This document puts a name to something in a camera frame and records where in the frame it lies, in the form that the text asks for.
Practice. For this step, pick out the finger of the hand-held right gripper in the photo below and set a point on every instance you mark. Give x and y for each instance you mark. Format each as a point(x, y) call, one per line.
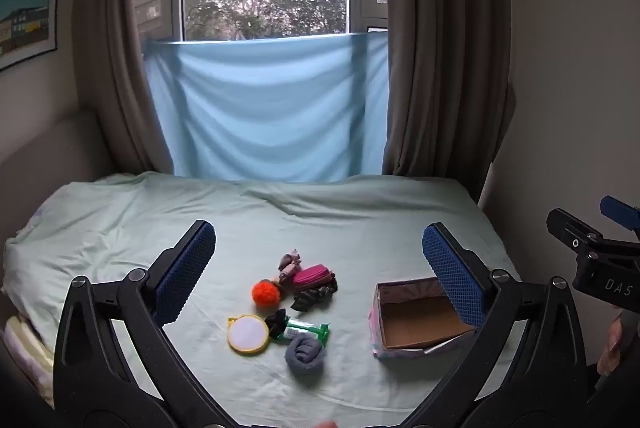
point(622, 212)
point(575, 235)

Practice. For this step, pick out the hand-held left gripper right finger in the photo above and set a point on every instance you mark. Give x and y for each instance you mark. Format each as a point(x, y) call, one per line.
point(455, 278)

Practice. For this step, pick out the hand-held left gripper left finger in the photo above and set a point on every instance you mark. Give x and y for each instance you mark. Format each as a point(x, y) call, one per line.
point(185, 278)

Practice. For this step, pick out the patterned cardboard box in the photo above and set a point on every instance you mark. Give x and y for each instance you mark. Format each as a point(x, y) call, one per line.
point(415, 328)

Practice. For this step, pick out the orange fluffy pompom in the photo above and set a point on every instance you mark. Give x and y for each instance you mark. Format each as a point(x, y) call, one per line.
point(265, 293)

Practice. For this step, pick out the black scrunchie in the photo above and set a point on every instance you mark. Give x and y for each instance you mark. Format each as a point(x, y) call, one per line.
point(274, 323)

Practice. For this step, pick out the mauve cloth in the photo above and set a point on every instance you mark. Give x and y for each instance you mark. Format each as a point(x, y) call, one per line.
point(290, 263)

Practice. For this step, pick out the pink zip pouch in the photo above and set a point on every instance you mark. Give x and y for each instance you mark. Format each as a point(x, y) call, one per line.
point(312, 275)

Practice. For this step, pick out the person's right hand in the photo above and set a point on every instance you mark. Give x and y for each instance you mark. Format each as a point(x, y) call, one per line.
point(611, 345)

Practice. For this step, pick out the dark patterned cloth roll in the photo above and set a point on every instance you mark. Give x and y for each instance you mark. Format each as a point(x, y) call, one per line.
point(312, 295)

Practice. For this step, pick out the green tissue packet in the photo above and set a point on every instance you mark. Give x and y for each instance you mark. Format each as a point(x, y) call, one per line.
point(306, 332)

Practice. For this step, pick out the blue-grey rolled sock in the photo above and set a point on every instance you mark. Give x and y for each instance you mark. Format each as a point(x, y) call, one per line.
point(305, 355)

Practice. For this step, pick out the stack of folded linens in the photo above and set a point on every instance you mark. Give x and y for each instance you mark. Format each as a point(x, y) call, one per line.
point(27, 358)

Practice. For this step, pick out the light blue hanging cloth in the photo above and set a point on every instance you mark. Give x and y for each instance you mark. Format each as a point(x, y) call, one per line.
point(265, 108)

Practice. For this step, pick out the brown curtain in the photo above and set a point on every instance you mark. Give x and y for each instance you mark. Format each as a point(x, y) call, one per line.
point(120, 58)
point(440, 58)

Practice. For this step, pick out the wall poster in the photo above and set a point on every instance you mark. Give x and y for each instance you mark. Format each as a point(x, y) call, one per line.
point(25, 13)

